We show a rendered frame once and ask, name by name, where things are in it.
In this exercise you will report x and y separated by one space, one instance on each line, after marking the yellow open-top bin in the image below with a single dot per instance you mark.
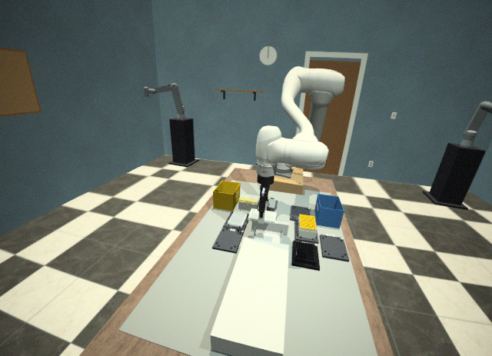
226 195

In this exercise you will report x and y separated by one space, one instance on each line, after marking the blue bin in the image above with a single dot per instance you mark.
325 216

